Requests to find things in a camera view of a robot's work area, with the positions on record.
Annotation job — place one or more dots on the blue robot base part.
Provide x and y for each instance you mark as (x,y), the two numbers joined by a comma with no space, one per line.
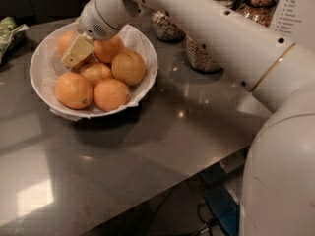
(224,209)

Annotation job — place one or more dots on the right glass cereal jar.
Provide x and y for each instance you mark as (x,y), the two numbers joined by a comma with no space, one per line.
(259,11)

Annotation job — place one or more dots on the white allergen info card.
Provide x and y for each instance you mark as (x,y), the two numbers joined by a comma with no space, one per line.
(296,19)

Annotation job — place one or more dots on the front glass cereal jar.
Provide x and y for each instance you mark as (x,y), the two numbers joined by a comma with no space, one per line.
(199,59)

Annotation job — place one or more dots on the white bowl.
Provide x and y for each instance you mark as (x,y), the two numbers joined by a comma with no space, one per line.
(46,76)

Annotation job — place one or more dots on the green snack packet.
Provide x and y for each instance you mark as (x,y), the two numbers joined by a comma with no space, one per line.
(11,34)

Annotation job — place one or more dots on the white paper bowl liner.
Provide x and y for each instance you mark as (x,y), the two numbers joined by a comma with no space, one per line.
(138,43)

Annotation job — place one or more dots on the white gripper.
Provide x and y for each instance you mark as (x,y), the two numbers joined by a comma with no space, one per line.
(93,23)

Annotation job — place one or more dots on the orange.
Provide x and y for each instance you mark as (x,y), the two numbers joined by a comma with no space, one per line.
(110,94)
(106,50)
(74,91)
(129,67)
(64,42)
(95,72)

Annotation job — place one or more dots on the left glass cereal jar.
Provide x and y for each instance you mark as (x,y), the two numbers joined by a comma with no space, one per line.
(165,29)

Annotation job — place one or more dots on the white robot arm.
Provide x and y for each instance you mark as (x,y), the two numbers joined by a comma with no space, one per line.
(278,193)

